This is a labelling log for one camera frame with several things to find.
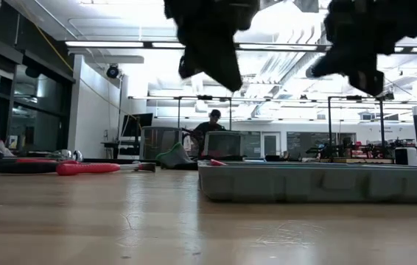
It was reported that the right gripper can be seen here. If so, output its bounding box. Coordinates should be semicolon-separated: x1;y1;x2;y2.
306;0;417;97

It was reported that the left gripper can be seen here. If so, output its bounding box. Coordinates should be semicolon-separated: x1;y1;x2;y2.
163;0;261;93

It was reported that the grey plastic tool case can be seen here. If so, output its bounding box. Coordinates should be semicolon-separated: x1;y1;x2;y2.
197;158;417;204

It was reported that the red bar tool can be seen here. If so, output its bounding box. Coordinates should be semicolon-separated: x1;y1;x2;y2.
56;161;157;177

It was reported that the black red-tipped long tool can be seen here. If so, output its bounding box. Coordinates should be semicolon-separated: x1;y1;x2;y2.
0;161;60;174

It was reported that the person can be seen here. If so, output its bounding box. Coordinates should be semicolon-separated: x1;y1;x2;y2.
192;109;228;158

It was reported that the red storage rack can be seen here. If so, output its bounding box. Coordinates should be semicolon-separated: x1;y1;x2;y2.
347;144;374;159

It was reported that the dark desk monitor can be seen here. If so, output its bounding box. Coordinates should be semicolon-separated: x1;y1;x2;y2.
121;113;154;138

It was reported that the black ceiling spotlight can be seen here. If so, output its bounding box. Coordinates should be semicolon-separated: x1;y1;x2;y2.
105;64;121;80

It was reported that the white box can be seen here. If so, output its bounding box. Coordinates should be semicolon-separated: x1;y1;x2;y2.
394;146;417;166

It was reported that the shiny metal object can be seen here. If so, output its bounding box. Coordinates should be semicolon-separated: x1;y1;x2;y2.
48;149;84;163

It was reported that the black stand frame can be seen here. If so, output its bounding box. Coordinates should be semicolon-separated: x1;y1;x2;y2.
327;94;386;160

